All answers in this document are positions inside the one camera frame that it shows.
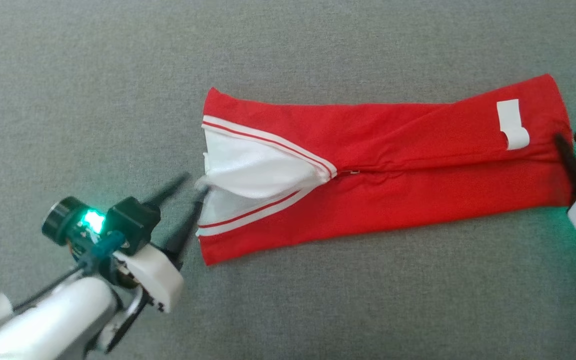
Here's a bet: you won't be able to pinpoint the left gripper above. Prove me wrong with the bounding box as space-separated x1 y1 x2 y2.
107 172 209 314

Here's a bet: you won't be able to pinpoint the red white striped jersey shorts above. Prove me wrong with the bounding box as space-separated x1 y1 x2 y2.
195 73 575 267

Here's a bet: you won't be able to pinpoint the grey sofa seat cushion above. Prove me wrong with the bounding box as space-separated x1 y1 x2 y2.
0 0 576 360

